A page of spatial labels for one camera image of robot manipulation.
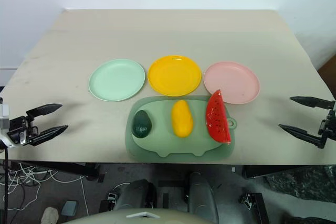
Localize dark green marbled slab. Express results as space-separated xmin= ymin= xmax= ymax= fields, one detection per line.
xmin=264 ymin=164 xmax=336 ymax=210

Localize beige shoe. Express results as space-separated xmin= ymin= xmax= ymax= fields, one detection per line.
xmin=41 ymin=207 xmax=59 ymax=224

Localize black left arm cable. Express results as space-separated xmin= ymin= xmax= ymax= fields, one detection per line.
xmin=3 ymin=146 xmax=9 ymax=224

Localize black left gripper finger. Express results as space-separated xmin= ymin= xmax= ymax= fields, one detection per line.
xmin=29 ymin=124 xmax=69 ymax=146
xmin=25 ymin=103 xmax=64 ymax=121

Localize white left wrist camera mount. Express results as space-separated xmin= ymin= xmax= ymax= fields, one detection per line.
xmin=0 ymin=97 xmax=17 ymax=149

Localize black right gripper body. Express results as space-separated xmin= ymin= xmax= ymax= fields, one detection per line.
xmin=317 ymin=108 xmax=336 ymax=141

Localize black floor bracket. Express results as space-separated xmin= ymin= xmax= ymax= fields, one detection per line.
xmin=238 ymin=192 xmax=270 ymax=221

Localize small grey-blue box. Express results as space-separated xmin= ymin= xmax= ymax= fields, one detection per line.
xmin=61 ymin=200 xmax=79 ymax=217

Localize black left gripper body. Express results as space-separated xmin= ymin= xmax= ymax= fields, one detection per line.
xmin=7 ymin=115 xmax=38 ymax=147

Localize white floor cables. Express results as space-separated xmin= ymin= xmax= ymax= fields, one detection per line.
xmin=0 ymin=162 xmax=89 ymax=217

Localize green silicone mat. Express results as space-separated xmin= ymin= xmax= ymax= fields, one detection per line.
xmin=125 ymin=94 xmax=238 ymax=159

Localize yellow round plate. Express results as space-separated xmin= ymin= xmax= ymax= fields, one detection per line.
xmin=148 ymin=55 xmax=202 ymax=97

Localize grey robot torso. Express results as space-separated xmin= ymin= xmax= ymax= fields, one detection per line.
xmin=62 ymin=207 xmax=211 ymax=224

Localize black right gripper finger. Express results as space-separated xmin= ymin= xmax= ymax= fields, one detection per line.
xmin=278 ymin=123 xmax=329 ymax=150
xmin=289 ymin=96 xmax=336 ymax=110

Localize yellow mango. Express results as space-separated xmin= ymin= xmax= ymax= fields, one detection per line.
xmin=171 ymin=100 xmax=194 ymax=138

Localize pink round plate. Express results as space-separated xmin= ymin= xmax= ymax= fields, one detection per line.
xmin=203 ymin=61 xmax=261 ymax=105

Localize red watermelon slice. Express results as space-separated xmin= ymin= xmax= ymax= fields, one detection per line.
xmin=205 ymin=89 xmax=233 ymax=145

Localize brown wooden board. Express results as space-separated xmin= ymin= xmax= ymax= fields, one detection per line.
xmin=317 ymin=52 xmax=336 ymax=74

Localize black table frame bar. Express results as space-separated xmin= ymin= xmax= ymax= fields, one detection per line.
xmin=0 ymin=158 xmax=98 ymax=182

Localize dark green avocado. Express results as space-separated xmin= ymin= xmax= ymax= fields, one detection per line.
xmin=131 ymin=110 xmax=153 ymax=139

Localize light green round plate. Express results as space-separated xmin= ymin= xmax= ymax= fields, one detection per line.
xmin=88 ymin=58 xmax=146 ymax=102

